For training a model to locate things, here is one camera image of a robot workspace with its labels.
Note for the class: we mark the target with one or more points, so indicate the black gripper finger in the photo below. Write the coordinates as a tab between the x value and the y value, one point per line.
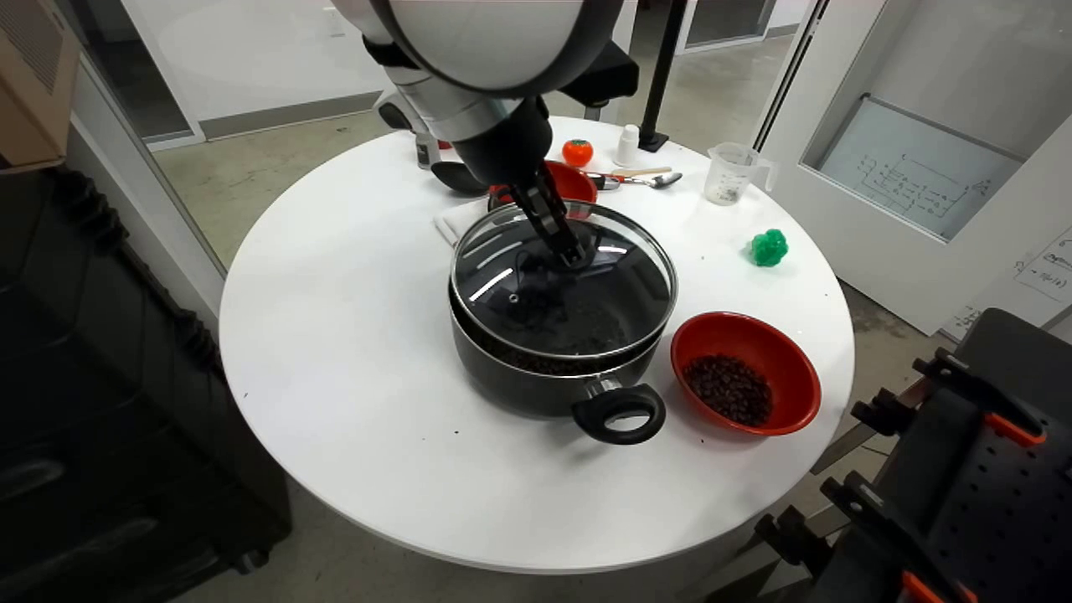
564	251
583	236

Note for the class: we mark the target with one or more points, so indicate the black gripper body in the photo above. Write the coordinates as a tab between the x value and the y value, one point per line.
537	196

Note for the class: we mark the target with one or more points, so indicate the glass lid with black knob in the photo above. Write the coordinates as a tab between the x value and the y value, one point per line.
623	294

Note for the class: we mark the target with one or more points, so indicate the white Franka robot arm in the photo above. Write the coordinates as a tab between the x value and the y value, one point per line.
491	34

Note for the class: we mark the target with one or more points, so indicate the orange toy tomato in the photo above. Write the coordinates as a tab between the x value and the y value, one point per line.
577	152

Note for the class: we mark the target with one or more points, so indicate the black ladle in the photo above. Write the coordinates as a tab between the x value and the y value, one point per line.
453	179

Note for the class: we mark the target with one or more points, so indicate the white shaker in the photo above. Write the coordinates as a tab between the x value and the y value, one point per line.
629	147

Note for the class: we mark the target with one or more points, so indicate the grey shaker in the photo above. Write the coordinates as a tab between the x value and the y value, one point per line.
425	152

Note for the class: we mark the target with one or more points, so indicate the red bowl with dark beans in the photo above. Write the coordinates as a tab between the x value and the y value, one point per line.
703	340

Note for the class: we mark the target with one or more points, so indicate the clear plastic measuring cup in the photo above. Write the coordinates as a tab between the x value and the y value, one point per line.
739	175

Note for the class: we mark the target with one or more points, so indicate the black tripod pole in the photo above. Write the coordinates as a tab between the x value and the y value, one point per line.
668	69

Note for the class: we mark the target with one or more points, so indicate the green toy vegetable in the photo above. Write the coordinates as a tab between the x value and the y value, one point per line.
768	251

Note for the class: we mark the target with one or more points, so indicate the white round table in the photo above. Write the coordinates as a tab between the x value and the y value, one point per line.
355	391

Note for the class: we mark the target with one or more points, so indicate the black orange bar clamp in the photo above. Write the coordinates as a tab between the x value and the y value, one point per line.
859	504
941	379

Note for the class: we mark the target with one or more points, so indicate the white panel with printed sheet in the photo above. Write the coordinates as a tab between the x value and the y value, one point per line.
960	69

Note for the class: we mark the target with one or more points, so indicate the black perforated mounting table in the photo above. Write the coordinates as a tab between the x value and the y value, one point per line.
1005	515

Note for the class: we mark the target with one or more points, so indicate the wooden board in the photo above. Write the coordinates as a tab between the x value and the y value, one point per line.
29	89

